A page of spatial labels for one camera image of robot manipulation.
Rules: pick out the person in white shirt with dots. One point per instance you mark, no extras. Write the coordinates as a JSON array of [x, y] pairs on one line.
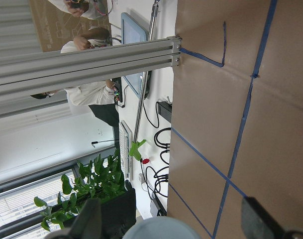
[[99, 96]]

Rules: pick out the light blue plastic cup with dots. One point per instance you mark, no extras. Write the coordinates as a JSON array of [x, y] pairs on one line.
[[161, 228]]

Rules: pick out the brown cardboard box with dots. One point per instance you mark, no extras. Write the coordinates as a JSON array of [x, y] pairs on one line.
[[55, 27]]

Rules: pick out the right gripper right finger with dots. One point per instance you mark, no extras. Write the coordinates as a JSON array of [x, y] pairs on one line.
[[257, 223]]

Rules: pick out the green potted plant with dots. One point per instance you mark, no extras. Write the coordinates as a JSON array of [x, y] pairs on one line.
[[101, 179]]

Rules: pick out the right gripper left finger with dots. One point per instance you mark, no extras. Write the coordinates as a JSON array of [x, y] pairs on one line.
[[87, 224]]

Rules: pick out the aluminium frame post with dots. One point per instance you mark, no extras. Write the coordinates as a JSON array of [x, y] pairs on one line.
[[58, 71]]

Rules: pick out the white computer keyboard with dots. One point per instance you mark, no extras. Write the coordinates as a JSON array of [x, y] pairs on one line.
[[125, 140]]

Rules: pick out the teach pendant tablet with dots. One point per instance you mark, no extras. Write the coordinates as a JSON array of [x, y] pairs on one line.
[[132, 33]]

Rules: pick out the green handled reacher grabber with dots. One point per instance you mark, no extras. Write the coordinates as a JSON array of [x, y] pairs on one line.
[[135, 144]]

